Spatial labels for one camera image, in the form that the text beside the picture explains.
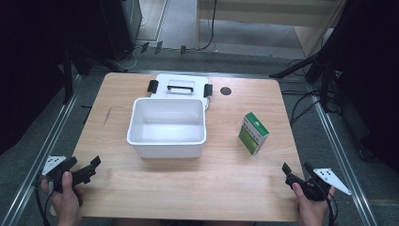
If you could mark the white plastic storage box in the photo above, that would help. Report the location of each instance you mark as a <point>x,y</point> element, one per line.
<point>167,125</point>

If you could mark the dark cabinet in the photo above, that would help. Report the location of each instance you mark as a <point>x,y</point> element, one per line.
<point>120,28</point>

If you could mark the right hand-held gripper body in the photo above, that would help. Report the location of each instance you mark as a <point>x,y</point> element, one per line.
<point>320,183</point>

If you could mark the light wooden furniture frame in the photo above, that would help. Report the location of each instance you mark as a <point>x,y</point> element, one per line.
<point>260,19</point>

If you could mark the black floor tape piece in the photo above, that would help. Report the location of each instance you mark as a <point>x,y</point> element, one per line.
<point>144,47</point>
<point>183,50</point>
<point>158,47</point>

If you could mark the green and white carton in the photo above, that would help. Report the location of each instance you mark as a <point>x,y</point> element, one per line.
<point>253,133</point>

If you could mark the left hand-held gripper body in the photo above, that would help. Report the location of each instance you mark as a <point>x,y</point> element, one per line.
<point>54,164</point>

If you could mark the person's left hand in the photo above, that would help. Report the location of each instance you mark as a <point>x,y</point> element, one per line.
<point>66,201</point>

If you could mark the metal floor rail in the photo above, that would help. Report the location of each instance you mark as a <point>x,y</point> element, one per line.
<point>238,75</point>
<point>34,169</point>
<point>340,157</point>

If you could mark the person's right hand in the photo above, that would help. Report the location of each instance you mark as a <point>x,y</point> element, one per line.
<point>310,212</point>

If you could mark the black round table grommet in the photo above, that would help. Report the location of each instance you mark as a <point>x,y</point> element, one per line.
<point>226,91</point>

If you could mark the black tripod stand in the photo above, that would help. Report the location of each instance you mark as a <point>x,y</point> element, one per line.
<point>316,67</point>
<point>67,78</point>

